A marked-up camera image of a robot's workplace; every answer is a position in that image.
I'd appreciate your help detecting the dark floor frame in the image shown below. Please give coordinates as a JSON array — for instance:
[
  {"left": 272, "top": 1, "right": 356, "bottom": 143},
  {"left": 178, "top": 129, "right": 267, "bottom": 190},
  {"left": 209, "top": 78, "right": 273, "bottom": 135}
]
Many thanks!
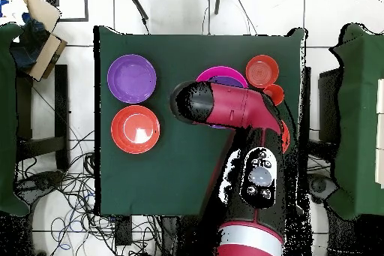
[{"left": 44, "top": 0, "right": 89, "bottom": 23}]

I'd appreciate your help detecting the purple bowl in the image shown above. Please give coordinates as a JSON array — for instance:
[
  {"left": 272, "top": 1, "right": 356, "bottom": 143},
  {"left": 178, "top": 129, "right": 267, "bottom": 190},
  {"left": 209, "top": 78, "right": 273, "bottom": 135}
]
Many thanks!
[
  {"left": 208, "top": 75, "right": 245, "bottom": 130},
  {"left": 106, "top": 53, "right": 158, "bottom": 104}
]

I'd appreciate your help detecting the tangle of black cables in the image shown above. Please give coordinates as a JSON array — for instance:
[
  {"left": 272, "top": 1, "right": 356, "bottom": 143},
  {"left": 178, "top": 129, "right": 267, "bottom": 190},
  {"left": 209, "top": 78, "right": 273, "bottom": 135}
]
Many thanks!
[{"left": 17, "top": 129, "right": 163, "bottom": 256}]

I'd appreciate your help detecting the black power adapter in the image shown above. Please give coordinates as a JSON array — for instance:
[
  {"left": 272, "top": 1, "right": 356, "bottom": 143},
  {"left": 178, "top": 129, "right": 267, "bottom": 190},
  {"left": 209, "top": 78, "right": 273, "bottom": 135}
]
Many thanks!
[{"left": 115, "top": 215, "right": 133, "bottom": 246}]

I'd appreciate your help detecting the black pedestal leg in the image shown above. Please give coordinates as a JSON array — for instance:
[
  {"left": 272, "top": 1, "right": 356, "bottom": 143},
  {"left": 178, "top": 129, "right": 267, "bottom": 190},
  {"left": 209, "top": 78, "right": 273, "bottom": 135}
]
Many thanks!
[
  {"left": 14, "top": 170, "right": 65, "bottom": 200},
  {"left": 307, "top": 173, "right": 338, "bottom": 204}
]

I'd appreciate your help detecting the green covered side table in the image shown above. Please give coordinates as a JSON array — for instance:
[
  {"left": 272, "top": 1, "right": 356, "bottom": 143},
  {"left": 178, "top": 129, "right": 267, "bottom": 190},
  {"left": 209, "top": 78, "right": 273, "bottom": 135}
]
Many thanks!
[
  {"left": 0, "top": 23, "right": 31, "bottom": 217},
  {"left": 326, "top": 23, "right": 384, "bottom": 221}
]

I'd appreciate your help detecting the black bench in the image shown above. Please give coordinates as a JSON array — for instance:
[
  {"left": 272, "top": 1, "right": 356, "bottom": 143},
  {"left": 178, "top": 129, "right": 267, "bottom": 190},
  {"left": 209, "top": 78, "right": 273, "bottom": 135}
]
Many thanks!
[{"left": 16, "top": 64, "right": 71, "bottom": 173}]

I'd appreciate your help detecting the dark blue cloth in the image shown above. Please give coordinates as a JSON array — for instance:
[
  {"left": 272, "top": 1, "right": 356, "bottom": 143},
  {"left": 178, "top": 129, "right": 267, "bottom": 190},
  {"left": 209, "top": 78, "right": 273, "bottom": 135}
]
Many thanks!
[{"left": 10, "top": 12, "right": 50, "bottom": 71}]

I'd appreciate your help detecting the large orange bowl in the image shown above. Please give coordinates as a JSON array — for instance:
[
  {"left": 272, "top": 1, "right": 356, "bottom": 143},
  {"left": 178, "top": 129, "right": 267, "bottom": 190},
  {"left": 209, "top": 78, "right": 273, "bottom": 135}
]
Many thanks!
[
  {"left": 110, "top": 104, "right": 161, "bottom": 155},
  {"left": 280, "top": 119, "right": 291, "bottom": 154}
]

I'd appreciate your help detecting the stack of white boxes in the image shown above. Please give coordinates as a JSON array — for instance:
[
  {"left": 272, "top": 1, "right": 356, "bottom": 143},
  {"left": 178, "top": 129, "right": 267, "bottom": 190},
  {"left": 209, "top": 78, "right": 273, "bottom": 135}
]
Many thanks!
[{"left": 376, "top": 78, "right": 384, "bottom": 189}]

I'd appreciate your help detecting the dark green tablecloth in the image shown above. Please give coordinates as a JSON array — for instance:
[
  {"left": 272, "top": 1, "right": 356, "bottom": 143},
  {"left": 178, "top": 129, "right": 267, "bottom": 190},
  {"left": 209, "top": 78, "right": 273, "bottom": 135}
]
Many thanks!
[{"left": 94, "top": 25, "right": 307, "bottom": 217}]

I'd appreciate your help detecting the large pink bowl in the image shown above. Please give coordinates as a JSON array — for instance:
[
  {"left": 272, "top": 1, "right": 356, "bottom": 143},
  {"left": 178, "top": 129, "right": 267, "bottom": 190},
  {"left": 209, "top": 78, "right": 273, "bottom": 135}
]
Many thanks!
[{"left": 196, "top": 65, "right": 249, "bottom": 89}]

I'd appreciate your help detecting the black side stand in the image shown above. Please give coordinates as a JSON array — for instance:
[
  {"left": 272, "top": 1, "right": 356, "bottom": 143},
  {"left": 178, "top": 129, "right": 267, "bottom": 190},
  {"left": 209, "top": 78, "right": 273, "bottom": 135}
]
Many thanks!
[{"left": 317, "top": 68, "right": 341, "bottom": 143}]

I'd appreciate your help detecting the orange cup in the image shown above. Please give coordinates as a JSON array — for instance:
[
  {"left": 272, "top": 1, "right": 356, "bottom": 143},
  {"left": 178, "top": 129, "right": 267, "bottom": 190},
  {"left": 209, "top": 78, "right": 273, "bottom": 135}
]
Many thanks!
[{"left": 262, "top": 83, "right": 285, "bottom": 107}]

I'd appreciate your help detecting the cardboard box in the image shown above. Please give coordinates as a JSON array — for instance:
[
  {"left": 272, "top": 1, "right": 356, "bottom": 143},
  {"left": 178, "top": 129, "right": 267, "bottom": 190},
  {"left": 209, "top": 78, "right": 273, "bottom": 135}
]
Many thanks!
[{"left": 8, "top": 0, "right": 68, "bottom": 82}]

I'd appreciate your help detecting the small orange bowl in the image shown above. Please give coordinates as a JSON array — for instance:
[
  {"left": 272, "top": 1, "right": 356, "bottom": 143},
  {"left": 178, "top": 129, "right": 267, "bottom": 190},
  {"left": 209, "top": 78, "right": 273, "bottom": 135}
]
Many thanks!
[{"left": 244, "top": 54, "right": 280, "bottom": 89}]

